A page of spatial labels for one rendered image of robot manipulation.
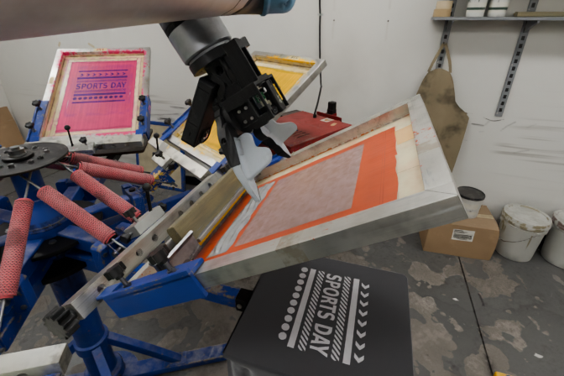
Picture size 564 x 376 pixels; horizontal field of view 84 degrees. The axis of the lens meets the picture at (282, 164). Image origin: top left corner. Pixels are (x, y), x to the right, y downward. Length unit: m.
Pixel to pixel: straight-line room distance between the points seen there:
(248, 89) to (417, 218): 0.28
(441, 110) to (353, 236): 2.31
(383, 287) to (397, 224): 0.70
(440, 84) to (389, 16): 0.64
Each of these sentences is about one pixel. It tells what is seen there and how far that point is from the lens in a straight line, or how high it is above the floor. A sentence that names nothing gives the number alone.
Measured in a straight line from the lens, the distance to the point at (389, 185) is 0.61.
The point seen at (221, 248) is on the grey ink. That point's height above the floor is 1.26.
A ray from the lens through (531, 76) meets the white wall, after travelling 2.89.
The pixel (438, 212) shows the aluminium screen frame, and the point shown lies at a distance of 0.46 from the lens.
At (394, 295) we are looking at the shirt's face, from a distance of 1.14.
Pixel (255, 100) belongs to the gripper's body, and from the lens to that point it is 0.42.
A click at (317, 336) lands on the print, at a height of 0.95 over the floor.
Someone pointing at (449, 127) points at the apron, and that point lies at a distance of 2.81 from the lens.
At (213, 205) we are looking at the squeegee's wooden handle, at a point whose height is 1.27.
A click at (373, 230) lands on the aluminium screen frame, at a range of 0.47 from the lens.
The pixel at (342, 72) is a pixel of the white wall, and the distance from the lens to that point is 2.73.
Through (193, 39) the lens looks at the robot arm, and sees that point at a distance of 0.43.
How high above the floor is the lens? 1.76
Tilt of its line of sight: 26 degrees down
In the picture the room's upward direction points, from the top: straight up
